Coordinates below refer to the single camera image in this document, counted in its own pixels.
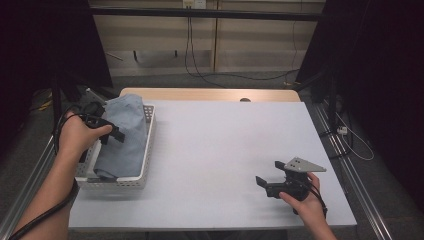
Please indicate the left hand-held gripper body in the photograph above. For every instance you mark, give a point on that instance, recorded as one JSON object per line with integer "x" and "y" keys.
{"x": 95, "y": 115}

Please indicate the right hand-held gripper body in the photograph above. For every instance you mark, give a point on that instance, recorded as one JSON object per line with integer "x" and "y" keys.
{"x": 296, "y": 186}

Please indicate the light blue tank top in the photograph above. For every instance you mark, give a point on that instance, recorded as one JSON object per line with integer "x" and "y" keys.
{"x": 126, "y": 146}

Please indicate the white perforated plastic basket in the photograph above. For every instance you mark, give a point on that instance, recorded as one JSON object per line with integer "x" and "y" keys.
{"x": 100, "y": 184}

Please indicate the person's right hand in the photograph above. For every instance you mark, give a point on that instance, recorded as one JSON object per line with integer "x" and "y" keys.
{"x": 310, "y": 210}

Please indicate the person's left hand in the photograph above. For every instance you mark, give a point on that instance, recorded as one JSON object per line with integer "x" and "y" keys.
{"x": 76, "y": 136}

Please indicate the black metal stand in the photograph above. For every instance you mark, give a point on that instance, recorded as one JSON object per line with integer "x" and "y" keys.
{"x": 56, "y": 96}
{"x": 331, "y": 100}

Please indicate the white table mat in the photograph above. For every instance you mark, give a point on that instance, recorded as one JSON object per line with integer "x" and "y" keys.
{"x": 216, "y": 150}

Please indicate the white power plug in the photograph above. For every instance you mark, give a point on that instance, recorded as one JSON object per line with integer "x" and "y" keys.
{"x": 342, "y": 130}

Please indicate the round table grommet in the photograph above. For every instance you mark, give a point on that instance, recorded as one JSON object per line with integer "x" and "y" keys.
{"x": 245, "y": 99}

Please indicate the black curtain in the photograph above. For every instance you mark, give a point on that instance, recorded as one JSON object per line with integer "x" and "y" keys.
{"x": 40, "y": 40}
{"x": 383, "y": 66}

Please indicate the black horizontal metal bar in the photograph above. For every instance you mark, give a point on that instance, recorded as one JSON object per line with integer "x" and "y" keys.
{"x": 233, "y": 14}

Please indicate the white wall socket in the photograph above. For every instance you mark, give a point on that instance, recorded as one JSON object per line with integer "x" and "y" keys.
{"x": 200, "y": 4}

